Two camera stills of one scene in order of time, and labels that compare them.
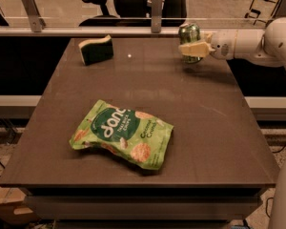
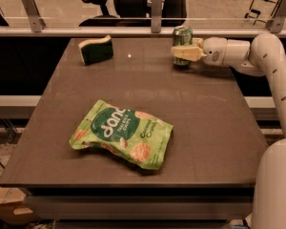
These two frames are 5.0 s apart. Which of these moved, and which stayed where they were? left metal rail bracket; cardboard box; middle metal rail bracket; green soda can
Moved: green soda can
Stayed: cardboard box; left metal rail bracket; middle metal rail bracket
